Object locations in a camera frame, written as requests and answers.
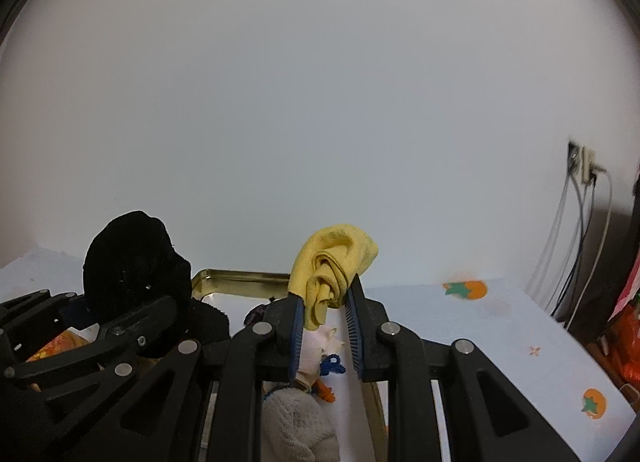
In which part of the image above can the pale pink sock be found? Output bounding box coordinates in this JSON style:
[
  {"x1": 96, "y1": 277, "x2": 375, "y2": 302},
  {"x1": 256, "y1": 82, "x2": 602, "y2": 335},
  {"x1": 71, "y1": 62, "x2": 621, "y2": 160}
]
[{"x1": 300, "y1": 324, "x2": 346, "y2": 390}]

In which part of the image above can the rectangular gold tin box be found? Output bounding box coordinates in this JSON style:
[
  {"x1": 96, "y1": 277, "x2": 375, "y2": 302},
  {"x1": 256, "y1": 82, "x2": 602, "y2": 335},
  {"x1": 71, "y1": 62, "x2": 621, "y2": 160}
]
[{"x1": 191, "y1": 268, "x2": 388, "y2": 462}]

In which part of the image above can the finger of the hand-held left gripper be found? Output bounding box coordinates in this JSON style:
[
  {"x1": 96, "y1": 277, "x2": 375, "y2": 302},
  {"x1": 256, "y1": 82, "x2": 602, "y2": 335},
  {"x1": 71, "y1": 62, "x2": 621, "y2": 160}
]
[
  {"x1": 5, "y1": 295, "x2": 178, "y2": 400},
  {"x1": 0, "y1": 289, "x2": 86, "y2": 343}
]

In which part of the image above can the white cable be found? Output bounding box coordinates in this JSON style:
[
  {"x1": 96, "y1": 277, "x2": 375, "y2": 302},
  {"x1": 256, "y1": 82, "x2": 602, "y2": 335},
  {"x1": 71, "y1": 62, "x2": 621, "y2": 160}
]
[{"x1": 565, "y1": 166, "x2": 614, "y2": 330}]

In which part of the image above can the red orange plastic bag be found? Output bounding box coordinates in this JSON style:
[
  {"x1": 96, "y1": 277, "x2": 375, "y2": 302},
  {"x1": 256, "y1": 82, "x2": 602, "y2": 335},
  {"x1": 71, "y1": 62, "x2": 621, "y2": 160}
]
[{"x1": 597, "y1": 252, "x2": 640, "y2": 393}]

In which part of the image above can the black cable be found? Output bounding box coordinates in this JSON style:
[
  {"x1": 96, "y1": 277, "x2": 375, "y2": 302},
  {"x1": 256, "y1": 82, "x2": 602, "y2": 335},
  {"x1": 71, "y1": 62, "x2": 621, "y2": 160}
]
[{"x1": 550, "y1": 174, "x2": 587, "y2": 318}]

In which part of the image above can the white wall socket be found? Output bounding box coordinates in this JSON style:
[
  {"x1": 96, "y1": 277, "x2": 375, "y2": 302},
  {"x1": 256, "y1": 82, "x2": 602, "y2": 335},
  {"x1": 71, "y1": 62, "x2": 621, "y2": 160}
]
[{"x1": 567, "y1": 140, "x2": 601, "y2": 183}]

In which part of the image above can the grey cable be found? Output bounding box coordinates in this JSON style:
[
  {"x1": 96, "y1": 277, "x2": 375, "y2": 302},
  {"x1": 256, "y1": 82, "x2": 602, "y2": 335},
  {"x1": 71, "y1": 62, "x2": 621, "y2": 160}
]
[{"x1": 525, "y1": 172, "x2": 573, "y2": 293}]

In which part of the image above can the white fruit-print tablecloth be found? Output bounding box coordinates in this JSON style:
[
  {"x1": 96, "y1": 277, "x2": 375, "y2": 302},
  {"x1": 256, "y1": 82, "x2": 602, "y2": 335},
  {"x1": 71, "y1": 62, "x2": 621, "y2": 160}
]
[{"x1": 0, "y1": 247, "x2": 638, "y2": 462}]

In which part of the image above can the dark cabinet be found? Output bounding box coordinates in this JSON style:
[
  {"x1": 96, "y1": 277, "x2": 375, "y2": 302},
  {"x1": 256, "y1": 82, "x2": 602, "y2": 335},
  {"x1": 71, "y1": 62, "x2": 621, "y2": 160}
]
[{"x1": 565, "y1": 207, "x2": 640, "y2": 413}]

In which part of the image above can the round gold tin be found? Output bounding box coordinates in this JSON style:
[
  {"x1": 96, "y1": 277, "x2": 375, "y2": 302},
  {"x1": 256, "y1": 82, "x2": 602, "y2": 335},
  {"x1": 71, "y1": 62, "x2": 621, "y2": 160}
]
[{"x1": 22, "y1": 328, "x2": 103, "y2": 363}]

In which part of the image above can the white knitted sock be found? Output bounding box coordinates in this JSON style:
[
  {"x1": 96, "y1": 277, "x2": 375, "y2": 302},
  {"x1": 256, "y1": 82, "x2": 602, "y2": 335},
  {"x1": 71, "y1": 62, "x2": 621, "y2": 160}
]
[{"x1": 261, "y1": 384, "x2": 342, "y2": 462}]

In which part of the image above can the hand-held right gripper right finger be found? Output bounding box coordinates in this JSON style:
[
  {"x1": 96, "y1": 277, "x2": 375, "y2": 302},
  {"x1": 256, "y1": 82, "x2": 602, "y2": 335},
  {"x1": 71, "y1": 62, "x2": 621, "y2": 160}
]
[{"x1": 344, "y1": 273, "x2": 584, "y2": 462}]

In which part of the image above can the yellow cloth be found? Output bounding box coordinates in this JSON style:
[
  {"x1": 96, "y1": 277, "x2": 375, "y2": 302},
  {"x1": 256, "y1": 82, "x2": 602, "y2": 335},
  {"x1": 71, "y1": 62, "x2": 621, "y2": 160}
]
[{"x1": 288, "y1": 224, "x2": 379, "y2": 330}]

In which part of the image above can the black fuzzy cloth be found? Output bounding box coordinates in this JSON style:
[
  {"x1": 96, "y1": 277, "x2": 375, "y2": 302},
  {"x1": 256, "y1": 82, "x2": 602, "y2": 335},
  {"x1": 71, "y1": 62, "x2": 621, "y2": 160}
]
[{"x1": 82, "y1": 210, "x2": 231, "y2": 358}]

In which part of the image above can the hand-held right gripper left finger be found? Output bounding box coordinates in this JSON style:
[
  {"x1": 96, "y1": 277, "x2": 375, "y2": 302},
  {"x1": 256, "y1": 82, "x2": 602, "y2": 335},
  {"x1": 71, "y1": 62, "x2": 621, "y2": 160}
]
[{"x1": 96, "y1": 293, "x2": 306, "y2": 462}]

